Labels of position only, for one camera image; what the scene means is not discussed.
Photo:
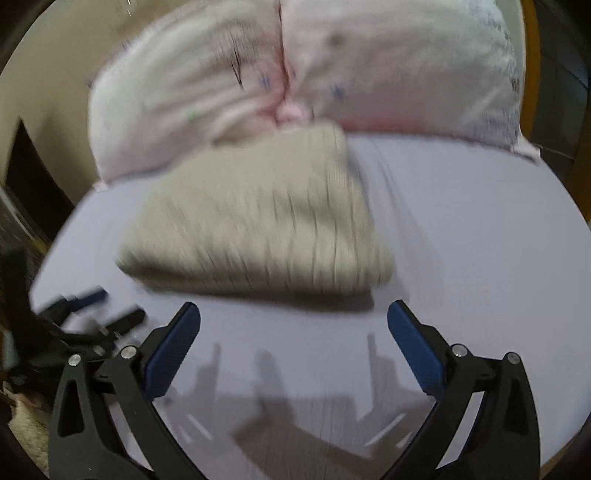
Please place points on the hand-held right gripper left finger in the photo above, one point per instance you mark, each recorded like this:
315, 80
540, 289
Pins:
170, 355

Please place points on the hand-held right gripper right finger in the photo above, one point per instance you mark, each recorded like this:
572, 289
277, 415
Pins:
418, 355

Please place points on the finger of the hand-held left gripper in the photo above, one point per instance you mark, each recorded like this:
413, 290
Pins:
87, 297
124, 320

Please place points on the beige ribbed knit garment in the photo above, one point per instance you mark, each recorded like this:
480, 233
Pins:
258, 221

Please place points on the lavender bed sheet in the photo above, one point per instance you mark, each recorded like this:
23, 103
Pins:
461, 277

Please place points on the dark wooden furniture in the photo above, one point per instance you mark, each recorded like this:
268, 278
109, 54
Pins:
34, 180

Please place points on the pink printed pillow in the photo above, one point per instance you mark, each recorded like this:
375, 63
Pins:
295, 78

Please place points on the wooden headboard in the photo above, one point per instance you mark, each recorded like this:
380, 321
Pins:
532, 64

